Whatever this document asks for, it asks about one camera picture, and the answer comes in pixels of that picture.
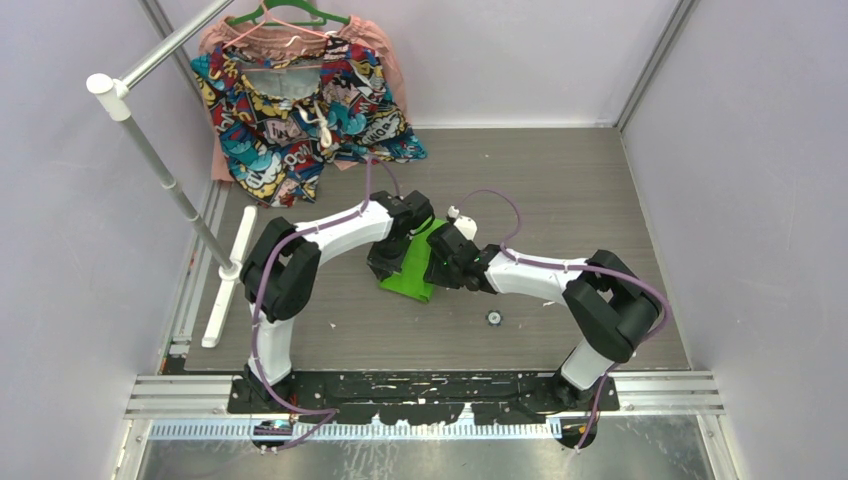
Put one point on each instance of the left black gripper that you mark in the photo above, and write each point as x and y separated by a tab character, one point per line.
383	267

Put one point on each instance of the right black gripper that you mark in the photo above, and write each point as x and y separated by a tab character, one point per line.
434	276

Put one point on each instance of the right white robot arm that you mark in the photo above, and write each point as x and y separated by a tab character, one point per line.
614	310

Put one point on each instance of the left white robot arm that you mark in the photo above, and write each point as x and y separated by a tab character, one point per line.
280	271

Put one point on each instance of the colorful patterned shirt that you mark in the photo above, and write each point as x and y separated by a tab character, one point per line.
283	104

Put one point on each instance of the green clothes hanger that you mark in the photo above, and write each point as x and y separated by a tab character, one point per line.
305	14

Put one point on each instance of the metal clothes rack pole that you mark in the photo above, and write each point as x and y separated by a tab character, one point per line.
112	92

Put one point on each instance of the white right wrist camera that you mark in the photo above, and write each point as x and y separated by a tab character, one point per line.
463	223

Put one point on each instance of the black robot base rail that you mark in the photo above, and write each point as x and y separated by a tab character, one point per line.
421	397

